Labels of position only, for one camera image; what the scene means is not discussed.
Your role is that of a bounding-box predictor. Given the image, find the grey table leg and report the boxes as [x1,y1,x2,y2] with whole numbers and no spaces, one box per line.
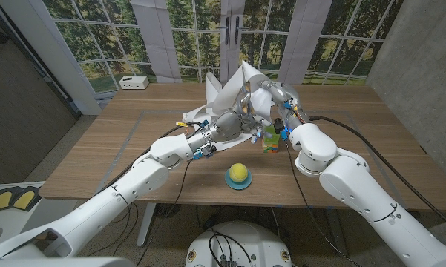
[325,208,349,257]

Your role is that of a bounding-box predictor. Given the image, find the white table leg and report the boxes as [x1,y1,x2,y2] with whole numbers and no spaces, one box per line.
[136,202,157,248]

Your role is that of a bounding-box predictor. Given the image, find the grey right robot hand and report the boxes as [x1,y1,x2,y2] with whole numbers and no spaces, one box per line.
[258,79,309,131]

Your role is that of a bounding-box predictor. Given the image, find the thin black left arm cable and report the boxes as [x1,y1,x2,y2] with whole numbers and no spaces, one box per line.
[135,157,194,267]

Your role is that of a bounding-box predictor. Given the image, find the small blue plate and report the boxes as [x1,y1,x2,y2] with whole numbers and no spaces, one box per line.
[224,167,253,191]

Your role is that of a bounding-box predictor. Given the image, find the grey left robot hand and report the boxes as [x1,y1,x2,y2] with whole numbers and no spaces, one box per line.
[187,107,274,155]

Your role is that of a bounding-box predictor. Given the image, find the white floor platform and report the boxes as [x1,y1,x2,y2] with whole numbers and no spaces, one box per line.
[0,181,77,260]

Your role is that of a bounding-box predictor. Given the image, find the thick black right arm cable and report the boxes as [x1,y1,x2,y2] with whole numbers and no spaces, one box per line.
[308,115,446,234]

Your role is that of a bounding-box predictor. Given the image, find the printed window forest backdrop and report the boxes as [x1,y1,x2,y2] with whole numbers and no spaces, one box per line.
[42,0,405,93]

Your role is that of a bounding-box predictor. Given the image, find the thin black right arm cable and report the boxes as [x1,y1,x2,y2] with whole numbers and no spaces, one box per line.
[283,139,364,267]

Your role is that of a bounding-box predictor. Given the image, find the multicoloured puzzle cube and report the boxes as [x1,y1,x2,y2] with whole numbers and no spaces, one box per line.
[261,139,279,154]

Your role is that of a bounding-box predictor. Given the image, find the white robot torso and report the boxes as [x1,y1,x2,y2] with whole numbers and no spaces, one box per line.
[185,221,293,267]

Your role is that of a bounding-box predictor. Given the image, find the black torso cable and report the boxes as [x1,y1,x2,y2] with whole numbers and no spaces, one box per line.
[206,228,253,266]

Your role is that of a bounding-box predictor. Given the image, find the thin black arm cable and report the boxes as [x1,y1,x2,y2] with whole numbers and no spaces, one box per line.
[283,139,364,267]
[135,157,194,267]

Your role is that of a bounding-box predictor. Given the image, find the yellow tennis ball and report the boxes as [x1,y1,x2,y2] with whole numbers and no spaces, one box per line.
[229,162,249,183]

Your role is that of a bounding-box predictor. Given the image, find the grey orange-handled scissors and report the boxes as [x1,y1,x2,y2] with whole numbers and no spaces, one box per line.
[235,84,263,125]

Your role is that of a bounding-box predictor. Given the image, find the dark brown door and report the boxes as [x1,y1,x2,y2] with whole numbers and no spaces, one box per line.
[0,7,79,185]

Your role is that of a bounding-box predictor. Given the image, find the yellow black foot pedal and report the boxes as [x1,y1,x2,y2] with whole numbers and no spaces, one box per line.
[0,188,14,213]
[13,186,42,212]

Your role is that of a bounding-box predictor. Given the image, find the white receipt paper strip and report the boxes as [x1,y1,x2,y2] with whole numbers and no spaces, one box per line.
[181,60,274,151]

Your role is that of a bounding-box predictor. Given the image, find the white socket box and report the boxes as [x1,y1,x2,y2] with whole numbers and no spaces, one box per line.
[119,76,150,90]

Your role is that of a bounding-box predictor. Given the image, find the green cube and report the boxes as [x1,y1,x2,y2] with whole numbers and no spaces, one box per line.
[263,125,281,145]

